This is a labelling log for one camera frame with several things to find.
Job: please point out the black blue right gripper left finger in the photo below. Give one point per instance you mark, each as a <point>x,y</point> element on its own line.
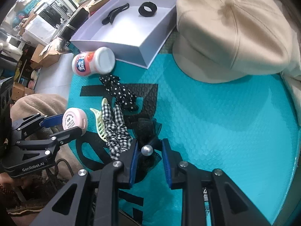
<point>92,198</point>

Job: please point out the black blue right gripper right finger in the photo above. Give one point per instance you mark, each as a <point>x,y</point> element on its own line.
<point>228,204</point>

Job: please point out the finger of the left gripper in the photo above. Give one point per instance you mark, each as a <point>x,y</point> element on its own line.
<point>56,140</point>
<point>31,124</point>

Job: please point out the pink round compact case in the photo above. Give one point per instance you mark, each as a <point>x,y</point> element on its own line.
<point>75,117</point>

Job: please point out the cream hair claw clip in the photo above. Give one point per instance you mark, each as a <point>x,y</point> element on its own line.
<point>99,123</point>

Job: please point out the black white gingham scrunchie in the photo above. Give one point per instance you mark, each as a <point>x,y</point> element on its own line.
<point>118,138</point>

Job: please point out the black polka dot scrunchie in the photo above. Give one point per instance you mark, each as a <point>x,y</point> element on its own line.
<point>124,97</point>

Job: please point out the pink white plastic bottle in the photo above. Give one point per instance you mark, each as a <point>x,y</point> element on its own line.
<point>101,61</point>

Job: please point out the black mesh bow with pearl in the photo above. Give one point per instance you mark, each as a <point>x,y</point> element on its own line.
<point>146,132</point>

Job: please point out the black hair claw clip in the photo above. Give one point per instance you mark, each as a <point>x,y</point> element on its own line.
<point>113,13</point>

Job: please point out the black velvet hair band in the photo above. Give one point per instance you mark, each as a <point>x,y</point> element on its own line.
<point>147,9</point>

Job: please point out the brown cardboard box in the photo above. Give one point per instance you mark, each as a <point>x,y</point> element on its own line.
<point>44,57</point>

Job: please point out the teal Poizon cardboard box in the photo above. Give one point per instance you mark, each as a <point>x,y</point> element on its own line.
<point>70,47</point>

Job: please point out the teal bubble mailer bag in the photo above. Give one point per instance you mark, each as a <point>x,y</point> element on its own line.
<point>247,127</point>

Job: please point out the white storage bin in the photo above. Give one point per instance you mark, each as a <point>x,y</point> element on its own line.
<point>38,31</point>

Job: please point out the open cardboard box red items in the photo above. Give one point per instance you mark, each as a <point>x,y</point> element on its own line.
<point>93,5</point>

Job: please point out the lavender open gift box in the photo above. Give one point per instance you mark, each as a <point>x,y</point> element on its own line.
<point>133,39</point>

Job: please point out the beige puffer jacket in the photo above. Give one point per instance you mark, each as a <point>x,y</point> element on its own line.
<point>291,75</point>

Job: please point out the beige newsboy cap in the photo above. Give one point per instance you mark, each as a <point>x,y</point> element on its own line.
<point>224,40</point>

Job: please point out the black box with strap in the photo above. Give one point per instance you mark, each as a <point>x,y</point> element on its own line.
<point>73,24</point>

